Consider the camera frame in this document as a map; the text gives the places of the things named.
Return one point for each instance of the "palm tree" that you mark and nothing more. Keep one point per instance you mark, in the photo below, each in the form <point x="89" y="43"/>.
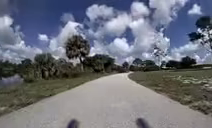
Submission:
<point x="77" y="46"/>

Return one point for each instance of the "pale grey paved path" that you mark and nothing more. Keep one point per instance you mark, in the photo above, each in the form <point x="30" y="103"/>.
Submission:
<point x="109" y="100"/>

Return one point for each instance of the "thin sparse tree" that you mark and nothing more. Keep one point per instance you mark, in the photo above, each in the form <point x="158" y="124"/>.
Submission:
<point x="159" y="51"/>

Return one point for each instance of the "row of trees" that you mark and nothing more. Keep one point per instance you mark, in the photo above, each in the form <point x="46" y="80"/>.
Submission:
<point x="45" y="65"/>

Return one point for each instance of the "dry grass with pale patches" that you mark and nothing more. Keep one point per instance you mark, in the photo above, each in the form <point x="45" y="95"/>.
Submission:
<point x="167" y="85"/>

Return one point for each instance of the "robot's own part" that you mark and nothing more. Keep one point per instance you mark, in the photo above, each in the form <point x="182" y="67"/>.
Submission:
<point x="73" y="124"/>
<point x="142" y="123"/>

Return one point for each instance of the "dry grass with sandy patches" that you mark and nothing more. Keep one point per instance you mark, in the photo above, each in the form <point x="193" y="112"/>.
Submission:
<point x="37" y="91"/>

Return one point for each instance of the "tall thin-trunked tree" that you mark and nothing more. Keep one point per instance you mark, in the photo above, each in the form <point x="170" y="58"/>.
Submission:
<point x="207" y="31"/>

